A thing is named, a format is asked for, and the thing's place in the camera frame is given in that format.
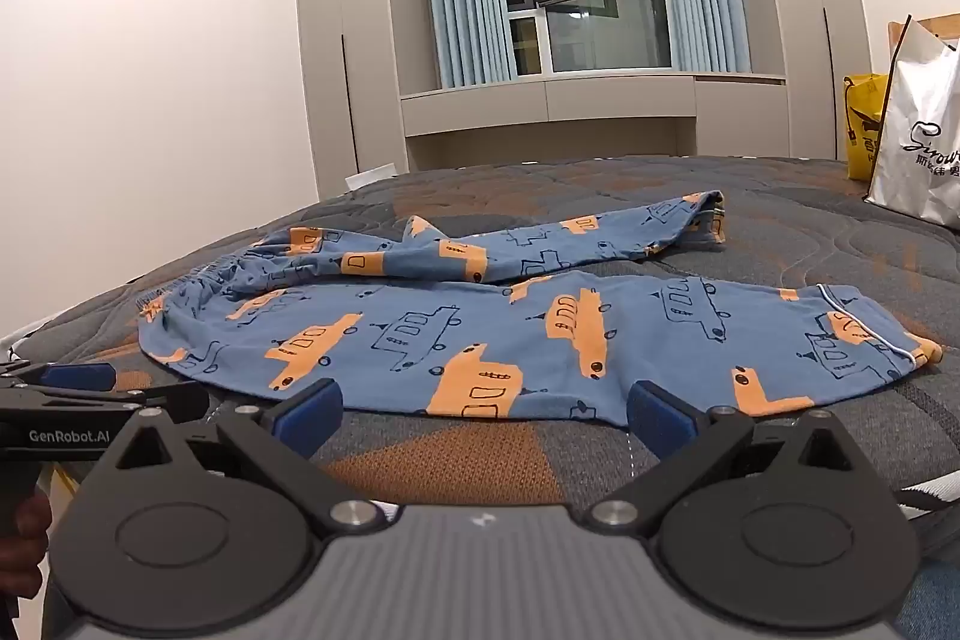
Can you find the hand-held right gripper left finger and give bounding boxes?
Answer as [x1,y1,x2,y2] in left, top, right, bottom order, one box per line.
[101,377,383,540]

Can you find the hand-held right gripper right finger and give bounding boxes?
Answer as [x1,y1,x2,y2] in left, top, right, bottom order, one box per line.
[581,380,871,536]

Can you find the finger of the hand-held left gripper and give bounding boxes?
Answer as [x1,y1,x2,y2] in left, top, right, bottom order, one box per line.
[0,361,119,395]
[105,383,212,425]

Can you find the blue pants with orange print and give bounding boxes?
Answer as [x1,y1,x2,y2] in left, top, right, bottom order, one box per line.
[137,190,944,427]

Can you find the person's left hand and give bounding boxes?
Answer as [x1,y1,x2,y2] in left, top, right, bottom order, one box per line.
[0,488,55,603]

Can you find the grey and orange quilted bed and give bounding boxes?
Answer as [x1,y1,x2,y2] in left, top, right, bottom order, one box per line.
[0,156,960,566]

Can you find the white flat object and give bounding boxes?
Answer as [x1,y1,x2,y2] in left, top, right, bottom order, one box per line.
[343,163,400,189]

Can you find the beige window bench cabinet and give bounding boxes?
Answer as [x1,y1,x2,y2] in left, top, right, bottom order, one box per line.
[399,72,788,170]

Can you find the yellow shopping bag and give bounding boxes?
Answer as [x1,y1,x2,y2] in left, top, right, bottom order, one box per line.
[843,73,890,182]

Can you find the white shopping bag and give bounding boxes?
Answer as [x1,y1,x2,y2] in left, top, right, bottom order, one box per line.
[862,15,960,230]

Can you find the beige wardrobe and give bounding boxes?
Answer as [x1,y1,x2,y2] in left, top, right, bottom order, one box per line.
[737,0,892,163]
[294,0,411,200]

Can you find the wooden headboard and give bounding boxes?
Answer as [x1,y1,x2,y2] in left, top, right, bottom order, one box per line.
[888,13,960,58]

